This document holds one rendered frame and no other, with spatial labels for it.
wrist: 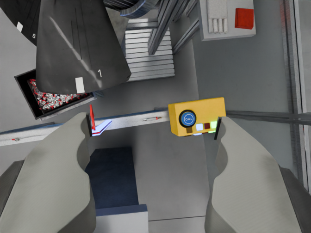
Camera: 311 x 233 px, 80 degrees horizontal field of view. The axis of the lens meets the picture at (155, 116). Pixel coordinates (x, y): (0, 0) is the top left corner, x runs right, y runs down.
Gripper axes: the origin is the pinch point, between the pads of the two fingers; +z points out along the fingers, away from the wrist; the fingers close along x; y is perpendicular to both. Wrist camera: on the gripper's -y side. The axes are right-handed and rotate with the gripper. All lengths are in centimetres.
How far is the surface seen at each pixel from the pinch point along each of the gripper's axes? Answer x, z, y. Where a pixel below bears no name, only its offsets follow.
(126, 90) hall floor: -24, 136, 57
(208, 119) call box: 16.4, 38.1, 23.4
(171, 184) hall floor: 17, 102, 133
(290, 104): 53, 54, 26
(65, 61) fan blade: -19.2, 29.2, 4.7
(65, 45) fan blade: -18.8, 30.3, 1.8
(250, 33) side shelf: 40, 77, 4
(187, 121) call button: 9.8, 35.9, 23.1
